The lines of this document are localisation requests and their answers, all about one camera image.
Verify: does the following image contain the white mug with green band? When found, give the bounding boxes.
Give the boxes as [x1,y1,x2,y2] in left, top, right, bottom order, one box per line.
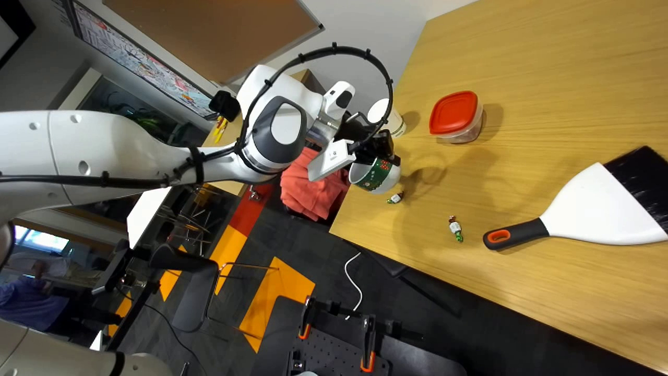
[348,157,402,195]

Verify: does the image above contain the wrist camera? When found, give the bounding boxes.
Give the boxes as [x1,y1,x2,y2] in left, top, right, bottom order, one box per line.
[307,138,364,183]

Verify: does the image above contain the framed colourful poster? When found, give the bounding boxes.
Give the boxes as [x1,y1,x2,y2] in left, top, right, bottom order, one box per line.
[64,0,219,121]

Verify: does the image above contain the cork board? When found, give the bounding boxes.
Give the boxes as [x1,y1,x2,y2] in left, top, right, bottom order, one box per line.
[101,0,325,85]

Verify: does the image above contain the white brush with black handle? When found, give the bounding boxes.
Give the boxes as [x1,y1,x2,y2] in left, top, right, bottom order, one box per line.
[482,146,668,252]

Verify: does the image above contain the white cup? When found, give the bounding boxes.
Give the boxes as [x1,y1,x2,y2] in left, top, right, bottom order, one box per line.
[366,98,407,138]

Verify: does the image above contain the white cable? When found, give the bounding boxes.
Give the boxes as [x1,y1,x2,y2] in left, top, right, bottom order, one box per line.
[343,252,364,321]

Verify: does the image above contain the person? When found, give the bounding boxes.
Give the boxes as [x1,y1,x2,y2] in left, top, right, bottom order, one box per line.
[0,258,71,333]

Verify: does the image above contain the camera on tripod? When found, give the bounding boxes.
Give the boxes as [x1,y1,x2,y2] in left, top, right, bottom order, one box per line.
[91,238,163,351]

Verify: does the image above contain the black chair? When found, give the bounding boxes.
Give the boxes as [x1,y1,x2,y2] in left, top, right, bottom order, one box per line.
[150,242,280,336]

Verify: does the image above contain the clear container with red lid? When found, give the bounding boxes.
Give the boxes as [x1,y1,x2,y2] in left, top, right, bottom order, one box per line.
[428,90,484,145]

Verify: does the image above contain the black and orange clamp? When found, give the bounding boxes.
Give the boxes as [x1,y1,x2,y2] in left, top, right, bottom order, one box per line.
[298,296,317,340]
[360,314,378,373]

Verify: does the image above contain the red cloth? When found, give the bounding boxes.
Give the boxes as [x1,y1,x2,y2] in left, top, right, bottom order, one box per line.
[280,147,351,221]

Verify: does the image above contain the yellow markers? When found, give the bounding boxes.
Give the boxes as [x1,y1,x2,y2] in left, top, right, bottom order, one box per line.
[212,115,230,145]

